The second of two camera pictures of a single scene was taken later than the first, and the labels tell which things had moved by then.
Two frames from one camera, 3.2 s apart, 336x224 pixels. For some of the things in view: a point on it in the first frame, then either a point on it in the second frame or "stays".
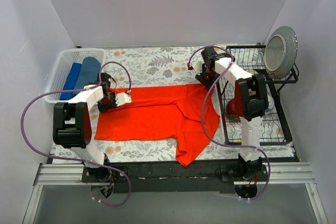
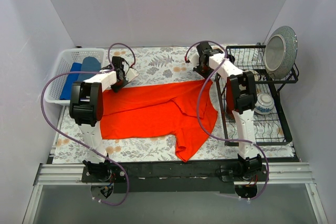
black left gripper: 105,104 to 117,84
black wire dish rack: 251,59 stays
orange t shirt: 178,112 stays
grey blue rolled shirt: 88,73 stays
